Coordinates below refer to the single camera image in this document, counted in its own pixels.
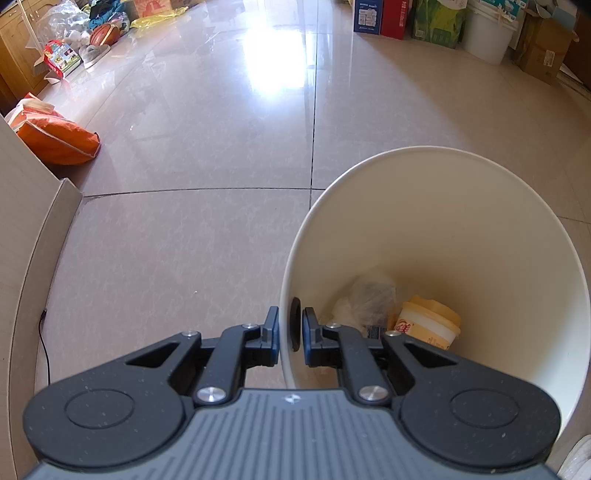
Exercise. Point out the beige wooden board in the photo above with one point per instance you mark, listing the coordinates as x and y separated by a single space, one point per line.
23 230

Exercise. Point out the orange woven bag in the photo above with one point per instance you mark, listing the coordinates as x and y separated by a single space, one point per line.
55 138

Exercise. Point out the yellow milk tea cup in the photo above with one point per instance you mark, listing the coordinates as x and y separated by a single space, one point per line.
429 323

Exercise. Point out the open cardboard box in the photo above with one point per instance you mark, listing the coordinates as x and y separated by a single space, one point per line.
152 5

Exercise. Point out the clear plastic bag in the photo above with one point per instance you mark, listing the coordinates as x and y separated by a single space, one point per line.
371 295

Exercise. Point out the wooden cabinet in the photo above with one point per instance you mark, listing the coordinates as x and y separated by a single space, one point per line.
18 41

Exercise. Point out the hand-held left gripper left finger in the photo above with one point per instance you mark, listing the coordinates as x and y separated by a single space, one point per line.
274 333

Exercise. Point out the basketball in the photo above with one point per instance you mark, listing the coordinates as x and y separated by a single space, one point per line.
102 34

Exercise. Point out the pile of clear plastic bags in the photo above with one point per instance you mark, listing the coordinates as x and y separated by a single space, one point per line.
62 23

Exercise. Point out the green package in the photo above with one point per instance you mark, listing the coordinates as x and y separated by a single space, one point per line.
438 23

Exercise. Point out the white plastic bucket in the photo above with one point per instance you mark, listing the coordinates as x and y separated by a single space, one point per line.
489 32

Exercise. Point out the brown cardboard box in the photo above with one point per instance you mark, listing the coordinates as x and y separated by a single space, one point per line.
545 46

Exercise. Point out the dark clothes pile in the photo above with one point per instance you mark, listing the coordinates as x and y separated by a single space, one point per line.
108 9

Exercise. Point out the white trash bin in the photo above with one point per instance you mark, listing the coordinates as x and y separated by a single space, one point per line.
438 221

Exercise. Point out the red carton box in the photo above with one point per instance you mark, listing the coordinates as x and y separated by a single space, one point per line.
397 18

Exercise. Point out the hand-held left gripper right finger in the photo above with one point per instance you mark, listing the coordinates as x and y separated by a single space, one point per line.
306 333

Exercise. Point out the blue carton box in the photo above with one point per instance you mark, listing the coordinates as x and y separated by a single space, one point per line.
368 16

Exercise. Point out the white cloth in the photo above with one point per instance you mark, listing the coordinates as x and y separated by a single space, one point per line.
577 459

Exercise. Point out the red printed box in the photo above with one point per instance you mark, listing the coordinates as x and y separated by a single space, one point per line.
60 57

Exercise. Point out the yellow plastic bag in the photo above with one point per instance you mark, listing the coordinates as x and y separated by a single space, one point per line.
157 17

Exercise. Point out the wooden door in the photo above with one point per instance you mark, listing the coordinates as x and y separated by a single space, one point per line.
582 41

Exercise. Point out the white shoe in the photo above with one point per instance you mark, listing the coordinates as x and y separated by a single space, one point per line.
94 54

